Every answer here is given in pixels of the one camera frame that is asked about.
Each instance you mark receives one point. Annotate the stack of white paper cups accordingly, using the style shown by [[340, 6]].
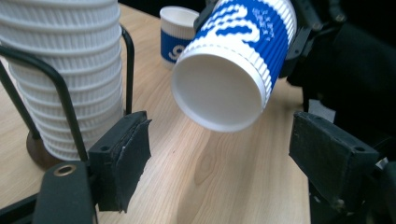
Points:
[[77, 62]]

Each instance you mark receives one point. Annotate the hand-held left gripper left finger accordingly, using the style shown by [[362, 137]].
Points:
[[127, 165]]

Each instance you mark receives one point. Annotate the blue ribbed paper cup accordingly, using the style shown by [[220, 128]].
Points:
[[174, 43], [218, 90]]

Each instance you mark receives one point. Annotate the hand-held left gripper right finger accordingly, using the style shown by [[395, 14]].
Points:
[[327, 155]]

